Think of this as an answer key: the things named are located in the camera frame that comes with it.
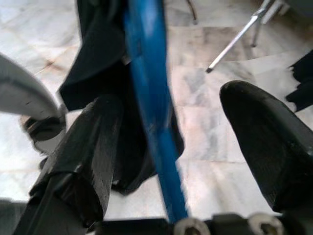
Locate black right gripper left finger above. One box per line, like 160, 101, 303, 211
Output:
13, 94, 126, 235

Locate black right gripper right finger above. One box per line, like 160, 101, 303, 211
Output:
219, 80, 313, 215

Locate blue plastic hanger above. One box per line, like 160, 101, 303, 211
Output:
123, 0, 191, 225

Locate navy garment orange collar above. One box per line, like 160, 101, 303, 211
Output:
57, 0, 186, 196

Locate black t-shirt green print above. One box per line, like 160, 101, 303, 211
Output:
285, 56, 313, 113

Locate grey robot left leg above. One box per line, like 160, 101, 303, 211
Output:
0, 52, 67, 157

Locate silver metal clothes rack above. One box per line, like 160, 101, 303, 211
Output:
206, 0, 291, 74

